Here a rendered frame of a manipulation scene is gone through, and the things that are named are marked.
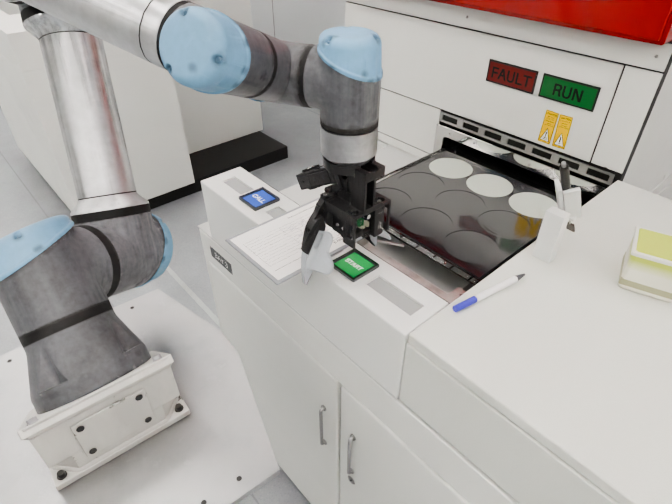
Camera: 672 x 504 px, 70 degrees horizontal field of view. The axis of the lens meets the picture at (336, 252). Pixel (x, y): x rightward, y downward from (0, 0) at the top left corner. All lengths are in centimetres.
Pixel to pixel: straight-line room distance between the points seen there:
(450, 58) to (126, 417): 100
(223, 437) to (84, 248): 32
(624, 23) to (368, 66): 54
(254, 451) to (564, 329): 45
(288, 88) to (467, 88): 69
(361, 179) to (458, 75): 66
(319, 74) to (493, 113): 68
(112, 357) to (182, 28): 41
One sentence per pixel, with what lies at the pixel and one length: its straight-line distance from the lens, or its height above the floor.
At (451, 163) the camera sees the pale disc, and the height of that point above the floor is 90.
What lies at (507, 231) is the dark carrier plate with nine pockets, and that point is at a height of 90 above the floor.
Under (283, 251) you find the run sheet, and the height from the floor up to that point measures 96.
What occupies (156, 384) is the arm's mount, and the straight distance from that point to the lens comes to 70.
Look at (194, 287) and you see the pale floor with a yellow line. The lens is 224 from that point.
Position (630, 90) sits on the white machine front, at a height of 113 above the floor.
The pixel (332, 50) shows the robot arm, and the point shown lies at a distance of 58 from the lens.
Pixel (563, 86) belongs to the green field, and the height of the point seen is 111.
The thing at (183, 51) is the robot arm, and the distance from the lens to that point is 51.
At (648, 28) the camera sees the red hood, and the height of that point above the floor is 125.
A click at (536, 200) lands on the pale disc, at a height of 90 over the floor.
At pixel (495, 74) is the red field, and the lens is 119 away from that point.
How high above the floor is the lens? 144
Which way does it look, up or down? 38 degrees down
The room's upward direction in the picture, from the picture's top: straight up
